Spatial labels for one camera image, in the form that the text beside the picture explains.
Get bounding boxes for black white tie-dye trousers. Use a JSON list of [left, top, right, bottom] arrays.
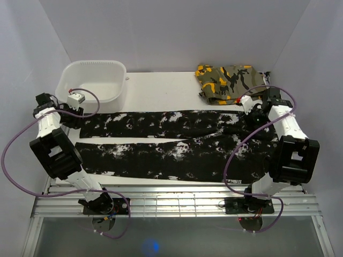
[[75, 110, 278, 184]]

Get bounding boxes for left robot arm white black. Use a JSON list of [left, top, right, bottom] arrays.
[[29, 91, 114, 214]]

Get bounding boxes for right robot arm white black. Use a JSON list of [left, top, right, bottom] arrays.
[[241, 88, 320, 213]]

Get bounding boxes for folded camouflage trousers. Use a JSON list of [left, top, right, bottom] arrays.
[[195, 64, 270, 105]]

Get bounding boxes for white plastic basin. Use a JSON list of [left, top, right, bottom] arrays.
[[55, 60, 127, 114]]

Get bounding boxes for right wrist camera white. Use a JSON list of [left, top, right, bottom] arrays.
[[239, 95, 255, 115]]

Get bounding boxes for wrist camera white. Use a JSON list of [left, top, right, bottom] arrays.
[[66, 92, 85, 110], [239, 95, 255, 115]]

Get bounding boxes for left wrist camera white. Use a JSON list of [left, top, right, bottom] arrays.
[[66, 92, 85, 110]]

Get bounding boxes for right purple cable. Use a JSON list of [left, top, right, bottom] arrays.
[[214, 85, 298, 234]]

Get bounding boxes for purple cable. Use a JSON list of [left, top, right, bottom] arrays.
[[214, 85, 298, 234], [1, 88, 131, 239]]

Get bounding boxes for aluminium frame rail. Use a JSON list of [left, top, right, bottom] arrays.
[[22, 185, 334, 256]]

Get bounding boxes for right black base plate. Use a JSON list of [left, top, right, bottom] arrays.
[[224, 197, 274, 215]]

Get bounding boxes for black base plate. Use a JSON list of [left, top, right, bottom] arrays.
[[224, 197, 274, 215], [82, 198, 131, 216]]

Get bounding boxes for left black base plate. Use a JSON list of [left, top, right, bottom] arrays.
[[82, 198, 131, 216]]

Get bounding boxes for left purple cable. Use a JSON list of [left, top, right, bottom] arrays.
[[1, 88, 131, 239]]

